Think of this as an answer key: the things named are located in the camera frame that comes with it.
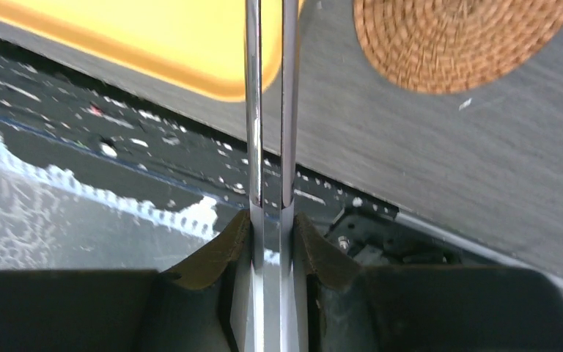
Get right woven coaster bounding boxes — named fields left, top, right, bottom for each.
left=353, top=0, right=563, bottom=94

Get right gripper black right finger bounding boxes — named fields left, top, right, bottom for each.
left=293, top=214, right=563, bottom=351

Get metal tongs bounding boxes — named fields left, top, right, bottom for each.
left=244, top=1, right=309, bottom=351

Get yellow tray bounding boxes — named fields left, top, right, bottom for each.
left=0, top=0, right=306, bottom=103

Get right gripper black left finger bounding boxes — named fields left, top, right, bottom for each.
left=0, top=210, right=251, bottom=351

